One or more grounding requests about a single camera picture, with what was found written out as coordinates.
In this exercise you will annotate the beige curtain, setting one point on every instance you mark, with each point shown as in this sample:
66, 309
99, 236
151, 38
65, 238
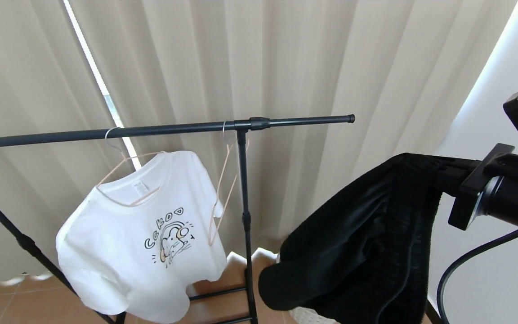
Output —
308, 58

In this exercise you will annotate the pink clothes hanger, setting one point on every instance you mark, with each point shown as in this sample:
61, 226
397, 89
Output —
119, 168
223, 180

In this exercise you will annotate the black garment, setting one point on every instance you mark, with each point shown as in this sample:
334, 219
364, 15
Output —
353, 234

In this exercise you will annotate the white laundry basket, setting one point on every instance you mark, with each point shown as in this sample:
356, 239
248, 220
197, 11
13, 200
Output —
308, 315

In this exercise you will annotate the black clothes rack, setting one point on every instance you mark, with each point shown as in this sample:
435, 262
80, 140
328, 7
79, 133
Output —
151, 129

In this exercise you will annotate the white printed sleeveless top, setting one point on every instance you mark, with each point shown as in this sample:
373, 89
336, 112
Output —
119, 252

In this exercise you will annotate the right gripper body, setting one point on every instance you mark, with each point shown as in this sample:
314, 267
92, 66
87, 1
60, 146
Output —
511, 198

